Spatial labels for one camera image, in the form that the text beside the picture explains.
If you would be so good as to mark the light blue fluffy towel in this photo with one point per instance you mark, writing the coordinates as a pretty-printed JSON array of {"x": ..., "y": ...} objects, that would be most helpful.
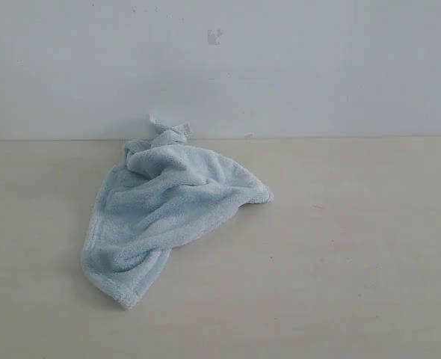
[{"x": 166, "y": 193}]

